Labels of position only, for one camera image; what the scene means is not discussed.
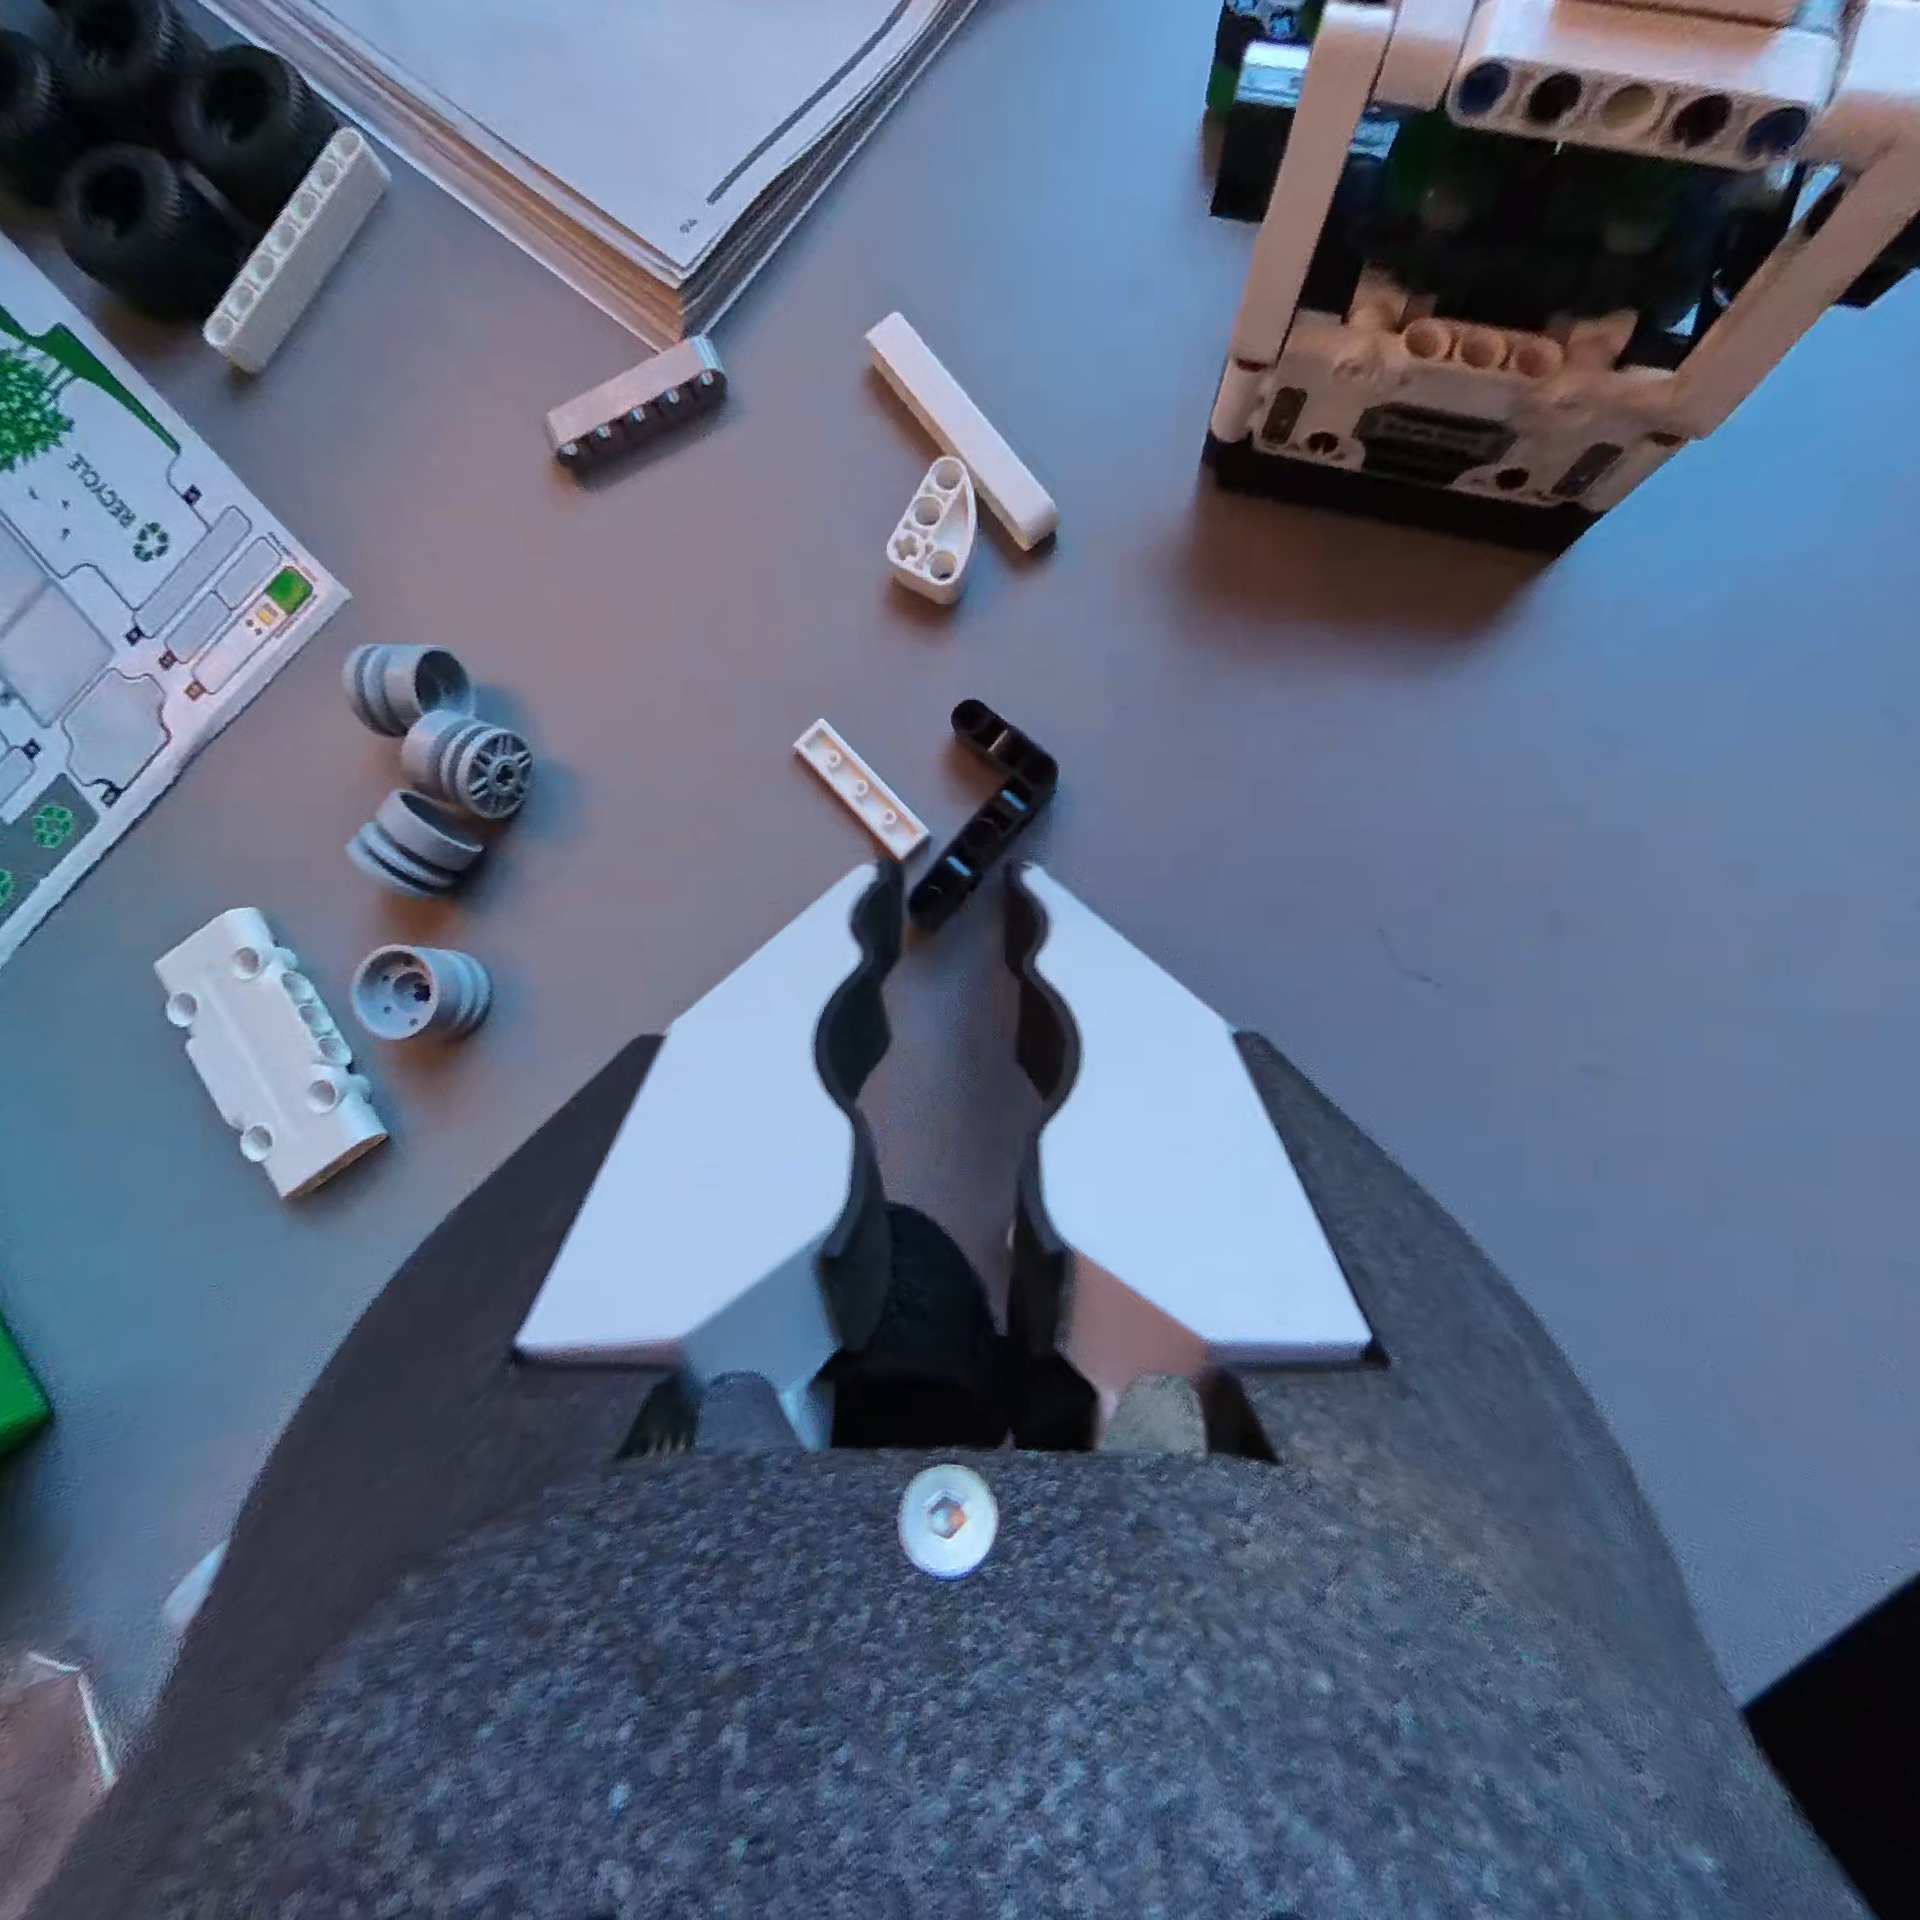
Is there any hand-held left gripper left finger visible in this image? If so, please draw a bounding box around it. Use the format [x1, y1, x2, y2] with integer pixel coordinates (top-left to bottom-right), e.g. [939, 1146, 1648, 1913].
[512, 862, 910, 1450]

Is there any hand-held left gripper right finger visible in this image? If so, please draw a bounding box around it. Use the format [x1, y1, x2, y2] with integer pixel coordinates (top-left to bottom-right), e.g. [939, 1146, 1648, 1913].
[1000, 862, 1375, 1370]

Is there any black angled lego liftarm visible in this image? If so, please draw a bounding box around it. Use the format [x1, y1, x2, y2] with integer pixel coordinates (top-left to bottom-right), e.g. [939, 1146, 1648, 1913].
[906, 698, 1063, 932]

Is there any white bent lego liftarm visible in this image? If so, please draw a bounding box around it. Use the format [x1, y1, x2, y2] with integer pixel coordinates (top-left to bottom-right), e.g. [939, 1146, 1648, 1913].
[883, 456, 980, 608]

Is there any lego truck model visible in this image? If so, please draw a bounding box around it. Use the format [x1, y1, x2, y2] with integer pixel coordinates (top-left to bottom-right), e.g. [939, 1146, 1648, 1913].
[1199, 0, 1920, 560]

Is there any lego instruction booklet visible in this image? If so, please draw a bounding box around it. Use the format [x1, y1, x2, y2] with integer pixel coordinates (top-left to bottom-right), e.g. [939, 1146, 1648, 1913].
[211, 0, 986, 349]

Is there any grey lego wheel rim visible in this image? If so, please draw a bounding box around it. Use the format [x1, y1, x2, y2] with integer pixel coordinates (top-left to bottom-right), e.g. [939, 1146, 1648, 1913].
[349, 945, 492, 1045]
[399, 709, 538, 820]
[346, 788, 487, 904]
[342, 642, 478, 741]

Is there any small white lego plate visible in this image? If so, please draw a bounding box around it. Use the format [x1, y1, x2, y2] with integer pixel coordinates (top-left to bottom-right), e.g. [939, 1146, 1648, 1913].
[790, 717, 933, 866]

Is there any white lego panel piece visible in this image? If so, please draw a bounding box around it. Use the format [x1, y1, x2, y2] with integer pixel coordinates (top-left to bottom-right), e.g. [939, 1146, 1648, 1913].
[154, 905, 391, 1203]

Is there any grey lego beam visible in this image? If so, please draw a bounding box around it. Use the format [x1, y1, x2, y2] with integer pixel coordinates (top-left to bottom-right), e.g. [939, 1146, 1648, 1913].
[544, 337, 732, 474]

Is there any long white lego tile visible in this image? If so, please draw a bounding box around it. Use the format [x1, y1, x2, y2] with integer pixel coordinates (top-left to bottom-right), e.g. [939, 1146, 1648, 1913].
[864, 312, 1063, 553]

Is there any white lego beam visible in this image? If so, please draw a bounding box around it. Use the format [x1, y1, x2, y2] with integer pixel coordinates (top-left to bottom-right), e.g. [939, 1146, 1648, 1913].
[200, 128, 396, 377]

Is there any black rubber lego tyre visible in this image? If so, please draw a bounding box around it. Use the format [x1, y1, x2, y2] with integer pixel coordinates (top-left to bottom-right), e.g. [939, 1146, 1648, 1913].
[167, 41, 338, 213]
[58, 141, 256, 320]
[45, 0, 190, 98]
[0, 27, 69, 204]

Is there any green plastic bin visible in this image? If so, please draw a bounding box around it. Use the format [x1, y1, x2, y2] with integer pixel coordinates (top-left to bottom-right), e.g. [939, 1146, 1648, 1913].
[0, 1304, 58, 1469]

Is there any green printed sticker sheet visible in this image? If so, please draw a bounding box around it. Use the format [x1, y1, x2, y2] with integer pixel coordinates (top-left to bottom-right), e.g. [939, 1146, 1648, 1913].
[0, 225, 356, 969]

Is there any clear plastic bag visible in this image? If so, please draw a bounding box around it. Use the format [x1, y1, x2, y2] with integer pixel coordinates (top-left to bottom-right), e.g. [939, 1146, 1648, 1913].
[0, 1545, 226, 1906]

